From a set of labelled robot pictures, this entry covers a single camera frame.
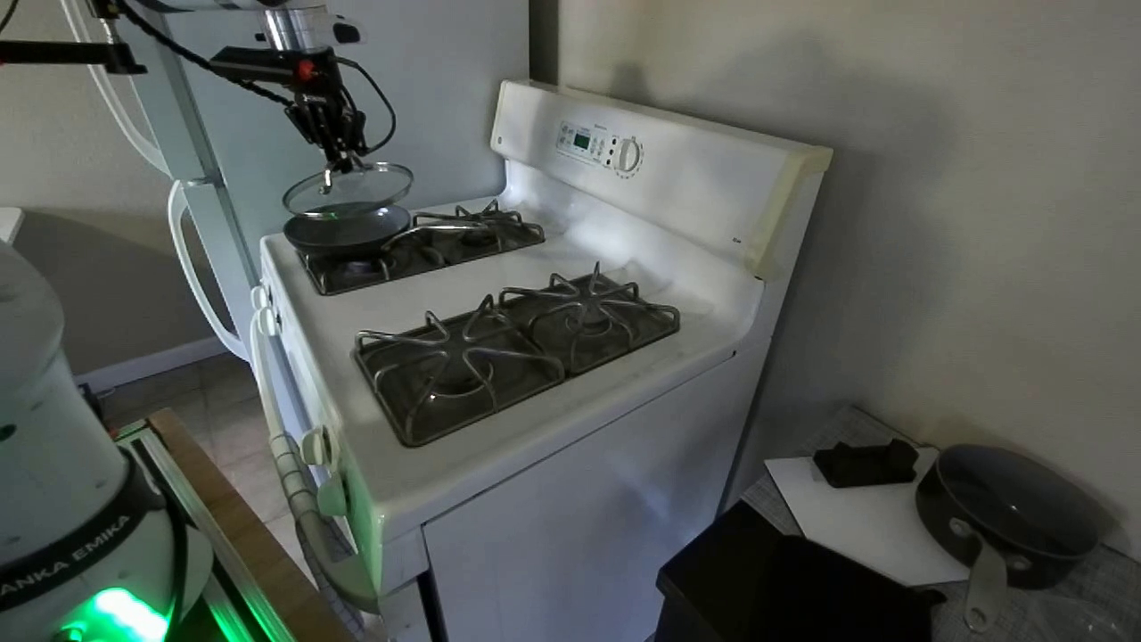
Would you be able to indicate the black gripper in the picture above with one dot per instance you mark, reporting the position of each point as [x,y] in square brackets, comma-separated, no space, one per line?
[319,112]

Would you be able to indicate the glass lid with metal rim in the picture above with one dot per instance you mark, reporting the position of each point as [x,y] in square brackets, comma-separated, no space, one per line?
[384,185]

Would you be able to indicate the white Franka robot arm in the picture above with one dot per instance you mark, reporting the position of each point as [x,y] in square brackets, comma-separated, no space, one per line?
[58,475]

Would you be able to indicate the gray nonstick frying pan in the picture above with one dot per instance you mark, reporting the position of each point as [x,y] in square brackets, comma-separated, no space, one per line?
[342,230]

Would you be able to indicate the black round pan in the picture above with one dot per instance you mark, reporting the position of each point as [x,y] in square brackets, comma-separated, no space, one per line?
[1020,505]

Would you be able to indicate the white refrigerator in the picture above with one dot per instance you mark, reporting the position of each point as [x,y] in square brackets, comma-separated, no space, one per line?
[450,73]

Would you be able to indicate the black cast iron burner grate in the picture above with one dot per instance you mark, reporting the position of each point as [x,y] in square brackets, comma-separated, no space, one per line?
[520,342]
[466,238]

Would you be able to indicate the green oven clock display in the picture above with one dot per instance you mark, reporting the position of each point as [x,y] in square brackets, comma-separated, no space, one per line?
[577,142]

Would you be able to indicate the white oven dial knob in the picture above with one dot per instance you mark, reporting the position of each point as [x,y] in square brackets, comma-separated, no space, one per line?
[624,156]

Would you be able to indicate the black horizontal stand bar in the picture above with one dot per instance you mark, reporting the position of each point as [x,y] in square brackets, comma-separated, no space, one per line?
[73,55]

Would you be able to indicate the wooden board edge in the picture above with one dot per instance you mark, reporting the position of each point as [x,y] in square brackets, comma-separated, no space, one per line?
[236,538]

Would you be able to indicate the white gas stove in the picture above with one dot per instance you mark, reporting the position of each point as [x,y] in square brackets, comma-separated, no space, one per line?
[570,524]

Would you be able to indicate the small black block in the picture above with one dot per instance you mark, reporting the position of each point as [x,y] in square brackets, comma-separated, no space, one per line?
[865,465]

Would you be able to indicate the black bin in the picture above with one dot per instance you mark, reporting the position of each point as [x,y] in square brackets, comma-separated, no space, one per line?
[784,583]

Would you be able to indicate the white flat board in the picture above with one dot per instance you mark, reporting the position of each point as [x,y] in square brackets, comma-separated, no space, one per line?
[866,531]

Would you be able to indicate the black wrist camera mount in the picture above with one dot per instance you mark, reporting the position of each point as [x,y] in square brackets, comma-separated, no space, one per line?
[267,62]

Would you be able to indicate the metal robot cart frame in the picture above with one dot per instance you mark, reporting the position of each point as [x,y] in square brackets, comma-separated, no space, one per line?
[178,475]

